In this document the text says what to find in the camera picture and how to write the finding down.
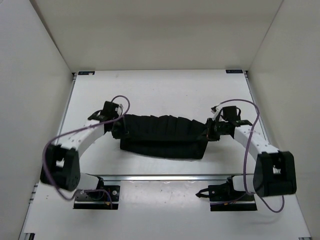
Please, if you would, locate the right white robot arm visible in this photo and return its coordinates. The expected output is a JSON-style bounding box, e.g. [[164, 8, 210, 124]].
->
[[206, 118, 297, 200]]

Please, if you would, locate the corner label sticker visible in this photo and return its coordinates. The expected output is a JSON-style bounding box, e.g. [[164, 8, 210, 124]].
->
[[77, 71, 95, 76], [225, 69, 243, 74]]

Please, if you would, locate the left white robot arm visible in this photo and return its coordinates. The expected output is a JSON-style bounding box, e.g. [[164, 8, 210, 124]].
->
[[40, 106, 124, 199]]

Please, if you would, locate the left corner label sticker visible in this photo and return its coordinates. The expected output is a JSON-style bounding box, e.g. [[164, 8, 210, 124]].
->
[[77, 71, 95, 76]]

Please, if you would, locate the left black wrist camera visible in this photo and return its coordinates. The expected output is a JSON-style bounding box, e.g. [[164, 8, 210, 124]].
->
[[100, 101, 123, 120]]

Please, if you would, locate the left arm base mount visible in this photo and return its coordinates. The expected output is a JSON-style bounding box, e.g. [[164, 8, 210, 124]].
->
[[73, 185, 121, 210]]

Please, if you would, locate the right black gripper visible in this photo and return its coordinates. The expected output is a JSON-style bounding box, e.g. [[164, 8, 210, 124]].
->
[[197, 117, 228, 142]]

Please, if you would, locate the right corner label sticker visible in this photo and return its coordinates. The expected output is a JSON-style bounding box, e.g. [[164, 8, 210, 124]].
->
[[225, 69, 243, 74]]

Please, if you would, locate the black pleated skirt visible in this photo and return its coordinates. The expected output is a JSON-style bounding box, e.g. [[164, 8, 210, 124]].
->
[[119, 114, 208, 160]]

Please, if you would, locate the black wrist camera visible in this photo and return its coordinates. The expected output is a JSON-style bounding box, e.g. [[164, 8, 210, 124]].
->
[[222, 106, 241, 122], [100, 101, 123, 120]]

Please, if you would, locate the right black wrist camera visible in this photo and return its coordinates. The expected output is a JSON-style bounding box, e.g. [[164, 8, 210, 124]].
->
[[222, 106, 241, 122]]

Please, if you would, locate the aluminium table rail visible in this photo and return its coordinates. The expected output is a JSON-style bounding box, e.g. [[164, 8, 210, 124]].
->
[[97, 174, 232, 182]]

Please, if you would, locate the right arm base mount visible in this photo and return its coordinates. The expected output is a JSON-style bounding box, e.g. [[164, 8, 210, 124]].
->
[[195, 182, 258, 212]]

